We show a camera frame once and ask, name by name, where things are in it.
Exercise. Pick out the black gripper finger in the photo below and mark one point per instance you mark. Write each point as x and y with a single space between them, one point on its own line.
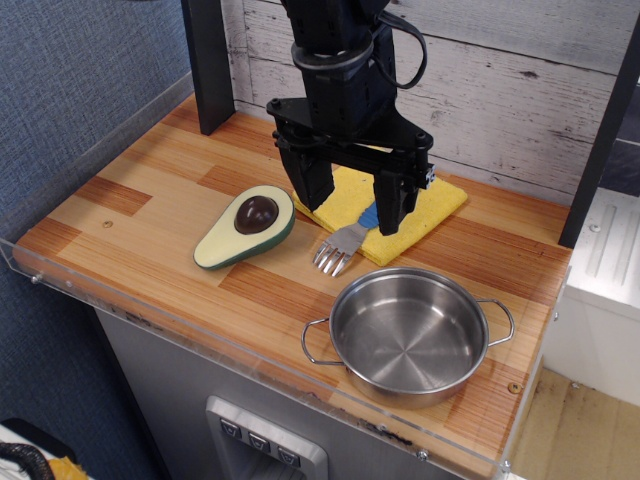
395 198
310 175

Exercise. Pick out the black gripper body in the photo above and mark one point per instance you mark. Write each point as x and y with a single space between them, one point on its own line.
348 112

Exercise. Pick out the silver steel pot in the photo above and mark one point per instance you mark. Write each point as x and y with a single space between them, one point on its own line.
408 337

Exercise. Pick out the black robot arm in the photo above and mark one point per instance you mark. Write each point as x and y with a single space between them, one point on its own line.
338 21

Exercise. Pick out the toy avocado half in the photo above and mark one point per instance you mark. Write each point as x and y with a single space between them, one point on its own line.
254 222

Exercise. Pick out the yellow folded cloth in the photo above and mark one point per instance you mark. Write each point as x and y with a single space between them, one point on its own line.
353 192

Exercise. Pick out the white appliance at right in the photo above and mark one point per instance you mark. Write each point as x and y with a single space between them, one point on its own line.
593 337

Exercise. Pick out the grey toy fridge cabinet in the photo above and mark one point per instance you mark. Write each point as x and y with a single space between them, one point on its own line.
171 385

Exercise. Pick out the silver dispenser button panel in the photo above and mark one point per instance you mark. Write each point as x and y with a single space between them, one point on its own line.
251 447

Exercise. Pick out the clear acrylic table guard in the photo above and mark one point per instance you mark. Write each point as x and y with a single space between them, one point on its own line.
123 242

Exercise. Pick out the yellow object bottom left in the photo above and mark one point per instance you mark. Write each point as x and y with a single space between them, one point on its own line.
65 469

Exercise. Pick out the blue handled fork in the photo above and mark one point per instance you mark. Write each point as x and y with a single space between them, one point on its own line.
335 253

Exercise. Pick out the black left vertical post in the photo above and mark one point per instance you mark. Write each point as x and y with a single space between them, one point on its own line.
208 55

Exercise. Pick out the black vertical post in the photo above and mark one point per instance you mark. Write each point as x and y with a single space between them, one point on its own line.
208 55
612 119

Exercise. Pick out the black right vertical post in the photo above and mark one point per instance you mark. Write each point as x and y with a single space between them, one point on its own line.
612 119

